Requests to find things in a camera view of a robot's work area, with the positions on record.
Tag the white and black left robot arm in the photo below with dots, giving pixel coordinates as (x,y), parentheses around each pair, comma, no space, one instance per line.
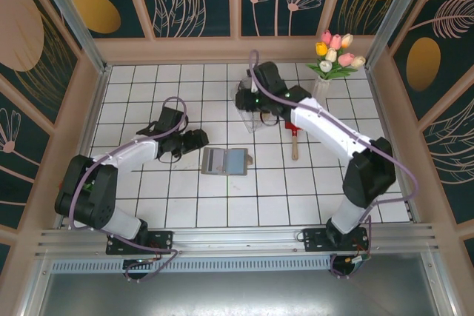
(129,155)

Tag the grey card holder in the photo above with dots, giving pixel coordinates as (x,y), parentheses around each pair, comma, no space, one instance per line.
(250,159)

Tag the white artificial tulip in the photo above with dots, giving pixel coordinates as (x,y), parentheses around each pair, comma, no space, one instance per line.
(331,54)
(325,66)

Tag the perforated metal strip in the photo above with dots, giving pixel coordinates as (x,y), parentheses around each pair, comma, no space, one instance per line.
(222,265)

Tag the peach artificial tulip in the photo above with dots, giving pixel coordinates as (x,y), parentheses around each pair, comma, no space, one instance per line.
(347,40)

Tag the aluminium frame post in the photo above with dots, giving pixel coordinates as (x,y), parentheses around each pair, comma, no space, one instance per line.
(77,23)
(390,16)

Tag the grey card with dark stripe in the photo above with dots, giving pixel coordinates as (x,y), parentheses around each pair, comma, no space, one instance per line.
(214,160)

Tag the grey metal sheet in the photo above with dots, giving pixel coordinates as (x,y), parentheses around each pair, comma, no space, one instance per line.
(237,294)

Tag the light blue card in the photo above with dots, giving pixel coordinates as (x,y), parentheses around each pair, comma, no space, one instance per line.
(236,161)

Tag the small green circuit board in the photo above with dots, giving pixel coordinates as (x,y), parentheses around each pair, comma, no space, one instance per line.
(361,259)

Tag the cream artificial tulip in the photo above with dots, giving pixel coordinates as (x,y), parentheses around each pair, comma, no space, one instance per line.
(358,61)

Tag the clear plastic organizer box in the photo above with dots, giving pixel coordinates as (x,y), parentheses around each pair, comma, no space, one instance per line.
(253,123)

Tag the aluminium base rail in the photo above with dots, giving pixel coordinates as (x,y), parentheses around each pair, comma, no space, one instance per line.
(240,236)

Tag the pink artificial tulip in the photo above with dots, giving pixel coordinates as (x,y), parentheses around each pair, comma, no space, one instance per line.
(335,41)
(346,59)
(326,37)

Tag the yellow artificial tulip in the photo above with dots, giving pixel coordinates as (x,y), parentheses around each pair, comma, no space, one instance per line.
(321,48)

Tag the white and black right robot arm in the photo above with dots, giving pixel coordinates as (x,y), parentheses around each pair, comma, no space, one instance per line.
(326,123)

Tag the white ribbed vase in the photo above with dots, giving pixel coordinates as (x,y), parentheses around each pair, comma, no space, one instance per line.
(321,86)

